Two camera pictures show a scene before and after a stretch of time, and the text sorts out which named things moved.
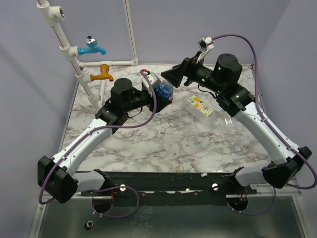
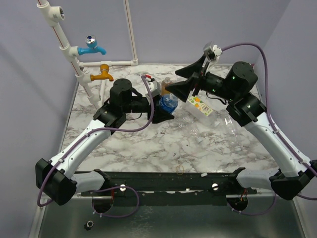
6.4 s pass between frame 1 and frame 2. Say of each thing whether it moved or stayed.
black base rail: stayed
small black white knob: stayed
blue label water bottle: moved
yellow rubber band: stayed
